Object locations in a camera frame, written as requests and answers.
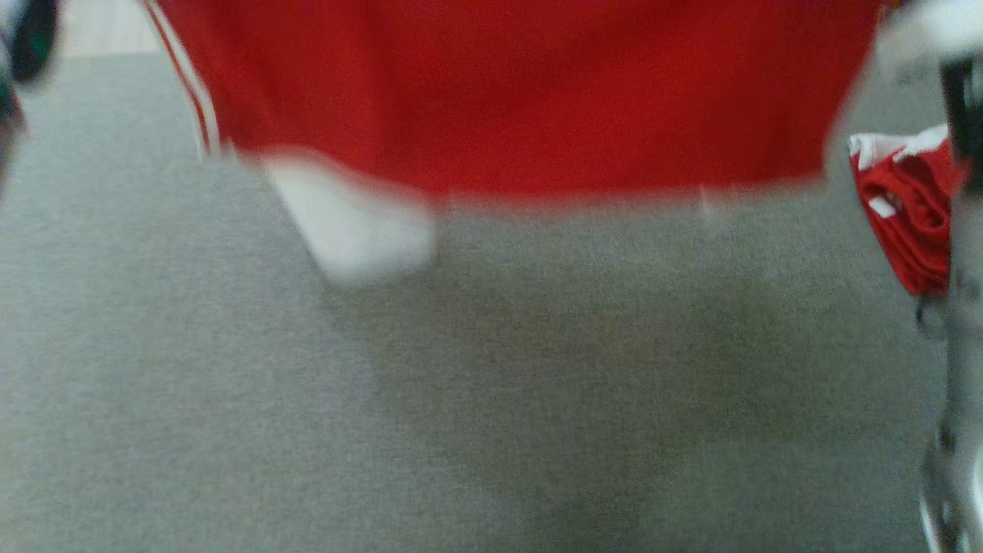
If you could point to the red and white jersey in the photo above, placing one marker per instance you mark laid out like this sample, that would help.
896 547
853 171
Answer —
537 92

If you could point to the grey fabric sofa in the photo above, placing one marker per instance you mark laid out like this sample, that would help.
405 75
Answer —
461 384

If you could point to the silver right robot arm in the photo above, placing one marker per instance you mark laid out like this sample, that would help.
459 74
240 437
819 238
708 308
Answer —
964 384

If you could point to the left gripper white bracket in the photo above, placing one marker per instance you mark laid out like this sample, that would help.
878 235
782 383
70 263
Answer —
27 38

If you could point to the red shorts with white stripe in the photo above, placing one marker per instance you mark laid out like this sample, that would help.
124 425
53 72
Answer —
910 215

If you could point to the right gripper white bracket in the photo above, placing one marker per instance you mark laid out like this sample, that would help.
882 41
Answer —
960 46

